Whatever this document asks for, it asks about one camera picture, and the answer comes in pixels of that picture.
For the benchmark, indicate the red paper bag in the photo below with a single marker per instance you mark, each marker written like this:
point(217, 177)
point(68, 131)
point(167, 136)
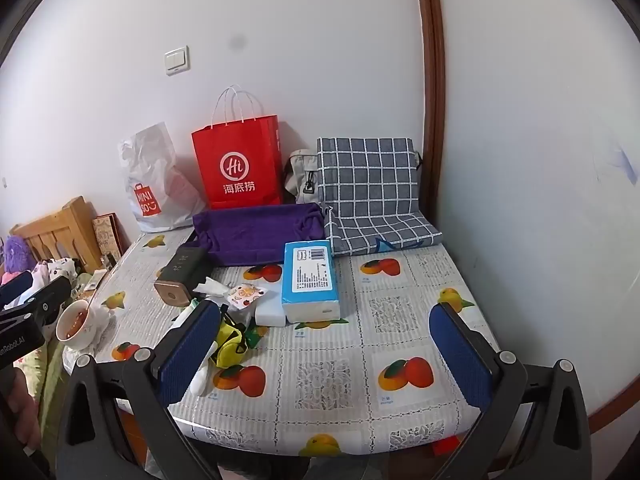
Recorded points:
point(235, 145)

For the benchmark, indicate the purple plush toy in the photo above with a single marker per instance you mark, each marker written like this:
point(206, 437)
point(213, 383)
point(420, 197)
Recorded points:
point(17, 252)

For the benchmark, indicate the white tissue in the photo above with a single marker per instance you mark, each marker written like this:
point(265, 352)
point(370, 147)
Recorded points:
point(212, 287)

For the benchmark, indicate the white sponge block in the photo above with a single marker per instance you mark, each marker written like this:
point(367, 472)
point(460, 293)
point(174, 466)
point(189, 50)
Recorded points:
point(267, 314)

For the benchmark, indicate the white light switch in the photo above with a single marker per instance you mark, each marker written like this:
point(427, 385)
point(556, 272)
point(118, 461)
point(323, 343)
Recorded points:
point(177, 60)

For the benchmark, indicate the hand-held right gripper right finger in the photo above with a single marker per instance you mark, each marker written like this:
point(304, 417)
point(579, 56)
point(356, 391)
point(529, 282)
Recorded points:
point(462, 360)

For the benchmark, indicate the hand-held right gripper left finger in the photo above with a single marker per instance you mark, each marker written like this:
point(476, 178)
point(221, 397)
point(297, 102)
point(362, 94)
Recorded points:
point(187, 355)

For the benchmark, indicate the floral teacup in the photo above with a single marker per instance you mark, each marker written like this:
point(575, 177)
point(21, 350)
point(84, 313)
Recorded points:
point(75, 340)

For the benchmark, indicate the grey checked cushion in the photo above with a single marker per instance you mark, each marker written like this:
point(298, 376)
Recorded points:
point(370, 175)

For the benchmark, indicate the wooden bed headboard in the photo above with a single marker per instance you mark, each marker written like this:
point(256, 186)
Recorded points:
point(60, 225)

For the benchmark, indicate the green snack packet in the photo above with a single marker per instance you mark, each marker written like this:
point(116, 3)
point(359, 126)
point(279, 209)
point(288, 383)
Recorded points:
point(256, 336)

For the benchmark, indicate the blue tissue pack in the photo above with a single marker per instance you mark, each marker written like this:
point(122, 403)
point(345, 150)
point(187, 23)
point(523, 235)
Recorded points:
point(310, 275)

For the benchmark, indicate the fruit print tablecloth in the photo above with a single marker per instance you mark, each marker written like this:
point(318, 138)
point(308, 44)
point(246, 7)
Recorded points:
point(350, 360)

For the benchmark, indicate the dark green box copper end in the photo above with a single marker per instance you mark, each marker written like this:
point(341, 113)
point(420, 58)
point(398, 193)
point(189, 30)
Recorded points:
point(182, 270)

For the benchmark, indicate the white plastic shopping bag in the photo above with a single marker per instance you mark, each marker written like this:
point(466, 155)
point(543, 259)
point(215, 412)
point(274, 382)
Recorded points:
point(150, 160)

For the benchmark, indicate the brown patterned box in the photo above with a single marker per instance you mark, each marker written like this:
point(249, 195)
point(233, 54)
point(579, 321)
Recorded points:
point(107, 237)

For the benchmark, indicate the yellow fabric pouch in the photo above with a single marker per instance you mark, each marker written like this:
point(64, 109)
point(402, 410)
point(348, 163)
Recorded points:
point(227, 347)

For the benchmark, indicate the person's left hand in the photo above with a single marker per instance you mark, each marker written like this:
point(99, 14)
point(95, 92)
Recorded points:
point(22, 405)

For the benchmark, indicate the floral saucer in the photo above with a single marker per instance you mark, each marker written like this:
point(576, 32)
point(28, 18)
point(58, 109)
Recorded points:
point(102, 327)

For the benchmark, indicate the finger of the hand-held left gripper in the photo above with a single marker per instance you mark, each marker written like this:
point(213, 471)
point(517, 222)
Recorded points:
point(52, 292)
point(17, 284)

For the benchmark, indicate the metal spoon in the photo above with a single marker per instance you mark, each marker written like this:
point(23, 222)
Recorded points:
point(89, 306)

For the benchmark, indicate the purple fabric storage basket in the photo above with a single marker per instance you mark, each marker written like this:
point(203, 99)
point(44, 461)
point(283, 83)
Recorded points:
point(250, 235)

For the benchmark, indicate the fruit print packet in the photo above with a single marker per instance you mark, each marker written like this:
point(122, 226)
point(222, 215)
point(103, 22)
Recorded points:
point(245, 296)

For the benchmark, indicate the brown wooden door frame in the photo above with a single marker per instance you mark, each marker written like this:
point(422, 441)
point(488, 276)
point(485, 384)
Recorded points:
point(431, 60)

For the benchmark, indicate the white printed bedding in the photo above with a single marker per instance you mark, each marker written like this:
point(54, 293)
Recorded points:
point(57, 267)

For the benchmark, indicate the beige canvas bag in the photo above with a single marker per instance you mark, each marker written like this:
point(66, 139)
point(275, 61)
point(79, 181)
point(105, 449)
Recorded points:
point(297, 170)

